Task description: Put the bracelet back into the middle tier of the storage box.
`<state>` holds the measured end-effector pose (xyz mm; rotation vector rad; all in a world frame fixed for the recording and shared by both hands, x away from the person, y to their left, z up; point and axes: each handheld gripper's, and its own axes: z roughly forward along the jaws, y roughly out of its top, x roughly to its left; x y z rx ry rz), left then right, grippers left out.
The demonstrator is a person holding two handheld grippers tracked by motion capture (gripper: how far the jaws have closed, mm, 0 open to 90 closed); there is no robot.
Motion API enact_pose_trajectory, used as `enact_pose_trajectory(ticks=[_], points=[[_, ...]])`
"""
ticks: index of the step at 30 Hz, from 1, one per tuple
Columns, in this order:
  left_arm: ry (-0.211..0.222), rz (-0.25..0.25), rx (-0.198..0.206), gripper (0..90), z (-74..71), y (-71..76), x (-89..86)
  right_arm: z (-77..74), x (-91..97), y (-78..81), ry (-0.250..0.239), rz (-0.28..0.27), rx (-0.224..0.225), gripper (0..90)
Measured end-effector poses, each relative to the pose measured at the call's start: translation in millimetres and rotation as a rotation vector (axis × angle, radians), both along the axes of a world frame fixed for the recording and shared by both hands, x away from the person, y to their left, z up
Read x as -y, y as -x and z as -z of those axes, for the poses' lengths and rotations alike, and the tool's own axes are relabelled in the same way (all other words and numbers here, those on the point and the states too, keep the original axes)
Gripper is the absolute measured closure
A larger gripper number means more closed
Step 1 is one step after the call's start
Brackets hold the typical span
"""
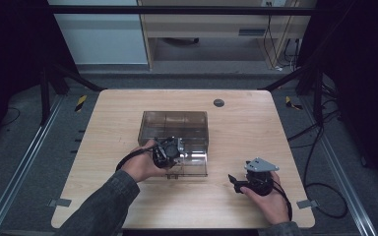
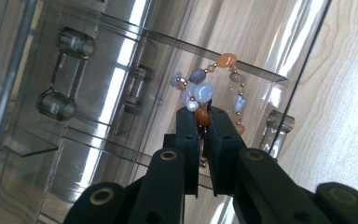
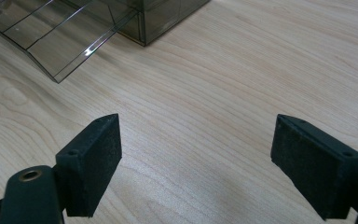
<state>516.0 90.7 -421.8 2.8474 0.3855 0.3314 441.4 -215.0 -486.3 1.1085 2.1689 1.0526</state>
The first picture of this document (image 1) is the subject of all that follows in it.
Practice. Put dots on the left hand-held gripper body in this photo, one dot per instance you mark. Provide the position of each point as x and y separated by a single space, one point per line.
169 152

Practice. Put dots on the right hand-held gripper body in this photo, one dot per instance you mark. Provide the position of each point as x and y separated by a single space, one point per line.
259 167

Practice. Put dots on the smoky clear drawer box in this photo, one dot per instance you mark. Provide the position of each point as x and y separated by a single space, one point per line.
177 126

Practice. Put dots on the person's left hand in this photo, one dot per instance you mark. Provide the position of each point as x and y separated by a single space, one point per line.
141 164

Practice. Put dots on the person's right hand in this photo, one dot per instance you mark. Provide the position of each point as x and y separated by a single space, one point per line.
272 206

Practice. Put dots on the grey tape strip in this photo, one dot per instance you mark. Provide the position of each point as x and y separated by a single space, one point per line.
307 204
60 202

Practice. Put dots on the grey round table grommet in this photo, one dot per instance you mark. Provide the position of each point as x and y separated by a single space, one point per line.
219 103

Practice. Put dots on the light wooden desk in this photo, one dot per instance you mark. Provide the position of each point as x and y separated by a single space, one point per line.
210 24

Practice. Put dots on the white cabinet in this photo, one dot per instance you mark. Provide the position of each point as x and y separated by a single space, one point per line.
101 36

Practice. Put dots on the black curtain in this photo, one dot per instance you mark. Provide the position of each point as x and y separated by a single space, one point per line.
364 82
10 49

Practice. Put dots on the aluminium floor rail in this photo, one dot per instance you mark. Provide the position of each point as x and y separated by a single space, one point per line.
341 177
19 170

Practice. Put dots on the black metal frame strut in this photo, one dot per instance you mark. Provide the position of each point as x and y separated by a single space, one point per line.
317 95
45 95

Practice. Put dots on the black horizontal frame bar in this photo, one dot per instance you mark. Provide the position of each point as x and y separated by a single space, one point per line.
177 10

